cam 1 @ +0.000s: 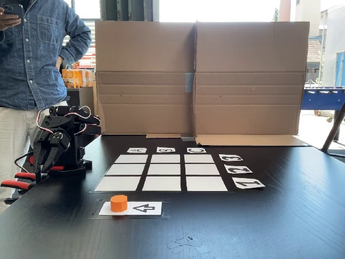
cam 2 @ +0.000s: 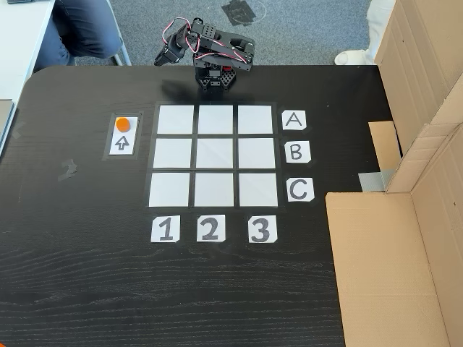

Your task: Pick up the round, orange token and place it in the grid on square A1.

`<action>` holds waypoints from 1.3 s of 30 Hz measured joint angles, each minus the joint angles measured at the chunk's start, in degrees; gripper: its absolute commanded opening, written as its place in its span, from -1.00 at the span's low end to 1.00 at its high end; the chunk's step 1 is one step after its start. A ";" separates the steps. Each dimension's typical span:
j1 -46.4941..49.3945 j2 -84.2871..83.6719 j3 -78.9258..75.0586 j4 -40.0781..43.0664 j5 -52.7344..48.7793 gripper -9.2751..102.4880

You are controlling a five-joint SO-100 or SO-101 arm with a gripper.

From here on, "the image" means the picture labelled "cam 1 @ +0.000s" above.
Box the red white servo cable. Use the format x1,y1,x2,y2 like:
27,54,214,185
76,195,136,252
64,105,93,127
37,107,54,135

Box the person's right hand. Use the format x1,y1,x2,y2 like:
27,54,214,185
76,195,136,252
0,7,22,32

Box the red black clamp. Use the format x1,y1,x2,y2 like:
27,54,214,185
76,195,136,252
0,155,65,205

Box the dark smartphone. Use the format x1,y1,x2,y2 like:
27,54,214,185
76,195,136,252
2,3,25,19

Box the person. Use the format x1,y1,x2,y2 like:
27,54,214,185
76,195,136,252
0,0,92,214

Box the large brown cardboard box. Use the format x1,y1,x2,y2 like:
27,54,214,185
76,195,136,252
94,20,311,147

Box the blue foosball table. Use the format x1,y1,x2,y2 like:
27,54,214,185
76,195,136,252
301,86,345,124

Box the black power cable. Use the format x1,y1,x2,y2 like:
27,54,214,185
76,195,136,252
15,151,36,173

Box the white arrow paper sheet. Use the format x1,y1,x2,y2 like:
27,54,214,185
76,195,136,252
98,201,163,216

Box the paper sheet number 3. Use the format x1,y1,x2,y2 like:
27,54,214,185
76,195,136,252
218,154,244,162

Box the clear tape scraps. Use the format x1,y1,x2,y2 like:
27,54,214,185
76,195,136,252
165,233,211,256

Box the dark slanted metal leg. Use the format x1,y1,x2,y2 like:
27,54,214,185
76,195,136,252
320,102,345,158

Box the white nine-square grid sheet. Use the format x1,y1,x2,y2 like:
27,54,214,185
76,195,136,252
90,153,230,193

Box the orange white carton pack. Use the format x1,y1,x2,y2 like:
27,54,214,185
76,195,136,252
61,69,95,88

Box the round orange token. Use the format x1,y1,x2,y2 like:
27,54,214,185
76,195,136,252
110,194,128,213

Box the paper sheet number 2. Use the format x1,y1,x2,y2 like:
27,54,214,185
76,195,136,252
224,165,253,174

